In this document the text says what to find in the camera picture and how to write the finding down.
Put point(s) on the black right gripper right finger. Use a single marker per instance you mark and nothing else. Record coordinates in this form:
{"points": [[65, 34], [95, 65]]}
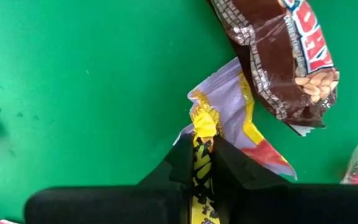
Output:
{"points": [[291, 205]]}

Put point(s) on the yellow sour candy pack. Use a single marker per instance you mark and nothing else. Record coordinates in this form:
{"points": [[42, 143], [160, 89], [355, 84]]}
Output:
{"points": [[225, 99]]}

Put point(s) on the brown peanut candy bar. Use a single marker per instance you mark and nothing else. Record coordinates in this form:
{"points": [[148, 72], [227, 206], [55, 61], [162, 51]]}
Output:
{"points": [[269, 56]]}

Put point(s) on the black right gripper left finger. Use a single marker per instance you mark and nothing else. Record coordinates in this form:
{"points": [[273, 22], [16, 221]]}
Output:
{"points": [[104, 205]]}

